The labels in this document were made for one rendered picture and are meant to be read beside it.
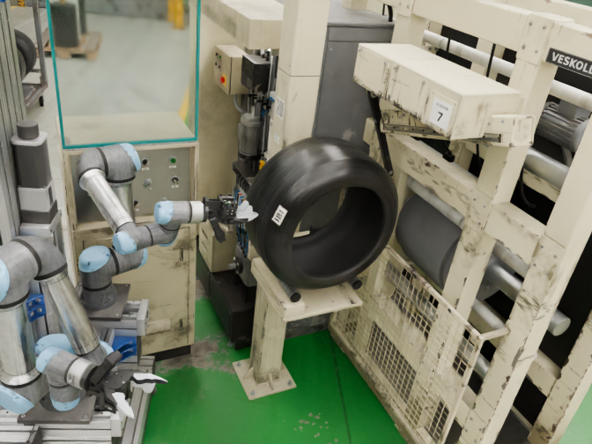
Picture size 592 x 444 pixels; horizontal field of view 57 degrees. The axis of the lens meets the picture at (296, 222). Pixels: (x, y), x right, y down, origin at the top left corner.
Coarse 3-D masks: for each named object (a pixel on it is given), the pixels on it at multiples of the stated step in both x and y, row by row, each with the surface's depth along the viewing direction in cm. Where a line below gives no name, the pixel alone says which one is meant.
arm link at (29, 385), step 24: (0, 264) 135; (24, 264) 140; (0, 288) 134; (24, 288) 141; (0, 312) 141; (24, 312) 146; (0, 336) 146; (24, 336) 149; (24, 360) 152; (0, 384) 155; (24, 384) 154; (24, 408) 155
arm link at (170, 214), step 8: (160, 208) 174; (168, 208) 175; (176, 208) 177; (184, 208) 178; (160, 216) 174; (168, 216) 175; (176, 216) 177; (184, 216) 178; (160, 224) 180; (168, 224) 178; (176, 224) 179
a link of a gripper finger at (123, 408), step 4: (116, 392) 140; (116, 396) 139; (120, 396) 139; (124, 396) 139; (116, 400) 138; (120, 400) 138; (124, 400) 138; (120, 404) 136; (124, 404) 137; (128, 404) 137; (120, 408) 136; (124, 408) 136; (128, 408) 136; (120, 412) 138; (124, 412) 135; (128, 412) 135; (132, 412) 135; (120, 416) 139; (124, 416) 137; (128, 416) 135; (132, 416) 135
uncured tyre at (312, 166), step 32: (288, 160) 194; (320, 160) 188; (352, 160) 190; (256, 192) 197; (288, 192) 185; (320, 192) 186; (352, 192) 230; (384, 192) 199; (256, 224) 196; (288, 224) 187; (352, 224) 235; (384, 224) 209; (288, 256) 194; (320, 256) 233; (352, 256) 227; (320, 288) 213
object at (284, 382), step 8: (240, 360) 298; (248, 360) 299; (240, 368) 293; (248, 368) 293; (240, 376) 289; (280, 376) 292; (288, 376) 292; (248, 384) 285; (256, 384) 284; (264, 384) 285; (280, 384) 287; (288, 384) 287; (248, 392) 280; (256, 392) 281; (264, 392) 281; (272, 392) 282
